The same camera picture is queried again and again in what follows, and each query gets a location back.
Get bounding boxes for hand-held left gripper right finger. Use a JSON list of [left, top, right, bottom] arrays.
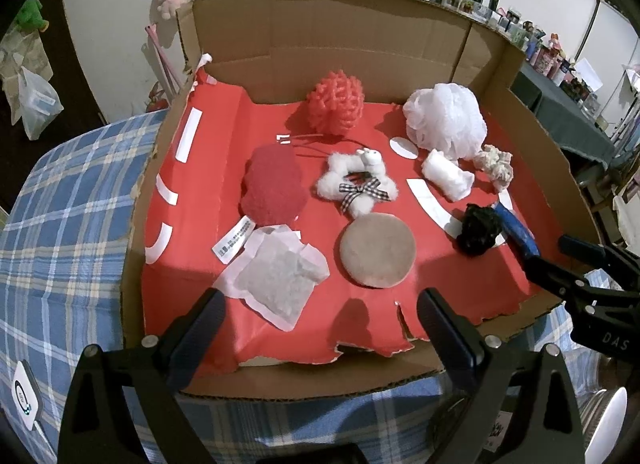
[[417, 288, 586, 464]]

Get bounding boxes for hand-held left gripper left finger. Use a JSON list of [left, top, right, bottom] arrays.
[[57, 288, 227, 464]]

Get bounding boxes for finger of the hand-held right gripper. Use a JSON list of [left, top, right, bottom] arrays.
[[559, 235, 640, 289], [525, 255, 608, 317]]

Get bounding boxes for blue soft roll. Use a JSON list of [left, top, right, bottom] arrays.
[[492, 203, 542, 259]]

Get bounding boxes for white paper sachet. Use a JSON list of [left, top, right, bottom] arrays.
[[212, 225, 331, 332]]

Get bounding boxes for black cloth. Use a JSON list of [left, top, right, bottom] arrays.
[[456, 204, 503, 257]]

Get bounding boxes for round beige powder puff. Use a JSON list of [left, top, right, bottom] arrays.
[[339, 213, 417, 289]]

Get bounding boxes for cream crochet scrunchie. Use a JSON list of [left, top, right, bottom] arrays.
[[472, 145, 515, 191]]

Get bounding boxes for white cloth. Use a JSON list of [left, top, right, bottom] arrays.
[[421, 149, 475, 202]]

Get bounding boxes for red fuzzy plush toy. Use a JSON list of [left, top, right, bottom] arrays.
[[212, 145, 307, 265]]

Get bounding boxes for white mesh bath loofah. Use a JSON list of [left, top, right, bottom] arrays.
[[402, 82, 487, 162]]

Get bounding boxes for white plush bear checked bow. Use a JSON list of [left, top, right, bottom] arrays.
[[315, 146, 400, 218]]

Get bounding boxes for coral foam mesh net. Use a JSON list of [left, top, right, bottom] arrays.
[[306, 70, 365, 135]]

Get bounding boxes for cardboard box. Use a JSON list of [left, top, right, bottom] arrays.
[[122, 0, 606, 402]]

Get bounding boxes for green cloth covered table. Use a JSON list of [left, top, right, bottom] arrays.
[[510, 61, 618, 165]]

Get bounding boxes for small white electronic device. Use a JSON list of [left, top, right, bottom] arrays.
[[11, 360, 42, 432]]

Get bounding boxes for white cabinet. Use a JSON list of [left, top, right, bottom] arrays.
[[597, 0, 640, 94]]

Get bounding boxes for pink sticks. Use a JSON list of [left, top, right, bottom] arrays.
[[145, 26, 181, 92]]

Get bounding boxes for white plastic bag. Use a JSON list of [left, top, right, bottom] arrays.
[[20, 66, 65, 141]]

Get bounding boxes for fabric hanging organizer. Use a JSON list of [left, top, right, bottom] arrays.
[[0, 31, 53, 89]]

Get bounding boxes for green plush toy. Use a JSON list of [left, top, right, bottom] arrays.
[[17, 0, 48, 32]]

